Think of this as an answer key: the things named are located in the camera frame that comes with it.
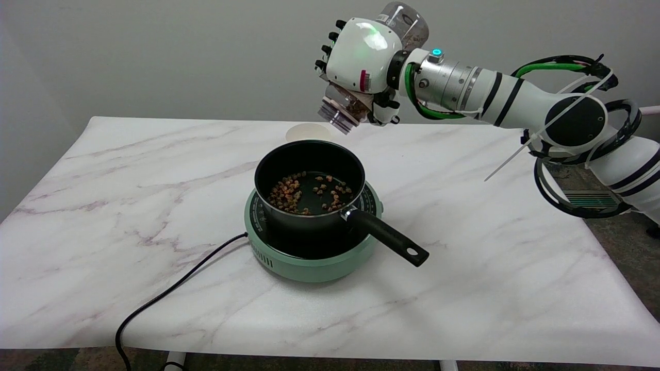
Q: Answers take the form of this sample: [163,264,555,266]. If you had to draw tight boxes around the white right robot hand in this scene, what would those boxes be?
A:
[315,17,408,126]

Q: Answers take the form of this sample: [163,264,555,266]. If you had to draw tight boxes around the clear plastic bottle with pellets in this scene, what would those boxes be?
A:
[317,2,430,136]

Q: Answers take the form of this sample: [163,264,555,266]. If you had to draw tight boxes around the brown food pellets in pot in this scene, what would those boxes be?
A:
[267,172,355,215]

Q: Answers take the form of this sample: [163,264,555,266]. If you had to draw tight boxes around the white round lid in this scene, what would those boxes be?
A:
[285,123,332,144]

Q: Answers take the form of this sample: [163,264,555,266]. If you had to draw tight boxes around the long white zip tie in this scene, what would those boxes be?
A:
[484,70,617,182]

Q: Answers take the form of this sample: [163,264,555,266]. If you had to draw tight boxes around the green induction cooker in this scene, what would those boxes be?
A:
[244,180,384,283]

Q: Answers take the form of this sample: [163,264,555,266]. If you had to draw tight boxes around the striped floor vent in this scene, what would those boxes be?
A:
[562,190,619,209]

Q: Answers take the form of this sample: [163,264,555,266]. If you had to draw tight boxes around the green robot cable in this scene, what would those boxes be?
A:
[405,61,601,121]

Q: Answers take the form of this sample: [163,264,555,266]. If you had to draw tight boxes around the black soup pot with handle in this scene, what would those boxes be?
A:
[254,140,430,267]

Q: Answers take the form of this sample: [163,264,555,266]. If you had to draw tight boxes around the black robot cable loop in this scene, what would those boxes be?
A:
[521,54,643,220]

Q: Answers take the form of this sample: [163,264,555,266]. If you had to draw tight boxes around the black power cable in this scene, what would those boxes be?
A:
[114,232,249,371]

